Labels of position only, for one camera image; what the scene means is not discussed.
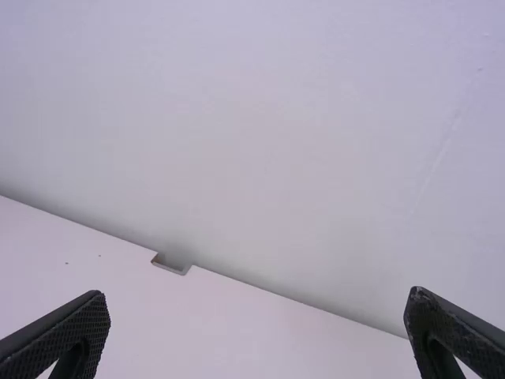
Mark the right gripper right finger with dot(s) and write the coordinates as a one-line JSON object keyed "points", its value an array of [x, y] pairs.
{"points": [[438, 323]]}

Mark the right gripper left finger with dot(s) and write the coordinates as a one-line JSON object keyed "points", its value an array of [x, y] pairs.
{"points": [[59, 335]]}

